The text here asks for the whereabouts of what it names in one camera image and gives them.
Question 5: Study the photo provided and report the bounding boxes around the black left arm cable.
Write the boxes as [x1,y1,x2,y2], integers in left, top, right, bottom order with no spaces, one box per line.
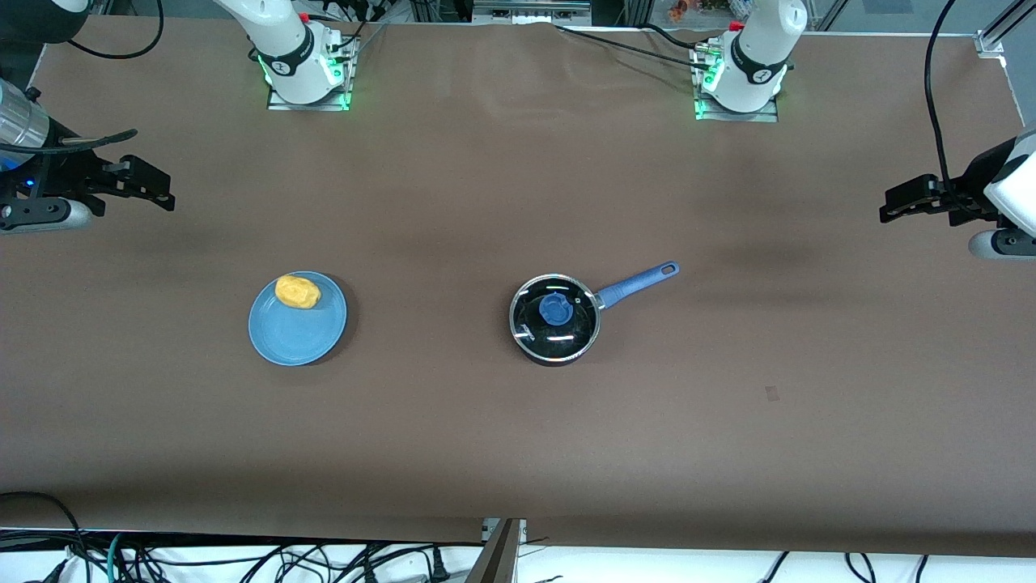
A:
[924,0,966,203]

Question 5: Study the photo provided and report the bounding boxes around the silver frame bar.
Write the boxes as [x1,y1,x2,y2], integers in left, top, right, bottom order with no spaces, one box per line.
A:
[473,0,592,25]

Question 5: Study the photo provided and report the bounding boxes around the black pot with blue handle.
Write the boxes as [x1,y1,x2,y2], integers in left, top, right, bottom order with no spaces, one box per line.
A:
[509,261,681,367]

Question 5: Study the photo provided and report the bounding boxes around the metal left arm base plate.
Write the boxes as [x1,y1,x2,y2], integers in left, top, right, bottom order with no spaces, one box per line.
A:
[693,40,780,123]

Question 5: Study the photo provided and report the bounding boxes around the brown table cover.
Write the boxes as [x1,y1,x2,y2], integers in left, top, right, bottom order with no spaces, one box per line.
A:
[0,16,1036,560]

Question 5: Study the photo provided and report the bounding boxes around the blue round plate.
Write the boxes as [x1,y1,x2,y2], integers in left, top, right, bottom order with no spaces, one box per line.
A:
[248,270,348,367]

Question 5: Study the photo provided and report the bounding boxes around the glass lid with blue knob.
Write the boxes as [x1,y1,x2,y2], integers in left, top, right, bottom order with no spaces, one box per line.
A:
[511,275,601,361]

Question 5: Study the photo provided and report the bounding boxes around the black cable on table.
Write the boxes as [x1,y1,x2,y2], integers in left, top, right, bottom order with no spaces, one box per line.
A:
[554,23,717,70]

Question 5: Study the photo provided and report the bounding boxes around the yellow potato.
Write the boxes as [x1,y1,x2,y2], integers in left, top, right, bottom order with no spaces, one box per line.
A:
[275,275,322,309]

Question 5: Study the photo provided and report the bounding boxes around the black looping floor cable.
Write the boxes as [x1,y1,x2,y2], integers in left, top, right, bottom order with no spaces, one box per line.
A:
[0,491,91,583]

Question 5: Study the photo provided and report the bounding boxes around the aluminium profile with bracket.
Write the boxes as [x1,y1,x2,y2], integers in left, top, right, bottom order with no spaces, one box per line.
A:
[974,0,1036,57]

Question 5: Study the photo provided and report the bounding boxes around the aluminium post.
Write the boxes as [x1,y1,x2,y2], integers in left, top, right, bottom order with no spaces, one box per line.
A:
[465,518,528,583]

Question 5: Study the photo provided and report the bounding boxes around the black cables at base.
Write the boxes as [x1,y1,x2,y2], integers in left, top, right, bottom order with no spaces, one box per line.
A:
[312,0,391,51]

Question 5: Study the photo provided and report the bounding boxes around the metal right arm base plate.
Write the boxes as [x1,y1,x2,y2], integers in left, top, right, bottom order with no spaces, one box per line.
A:
[266,34,358,113]

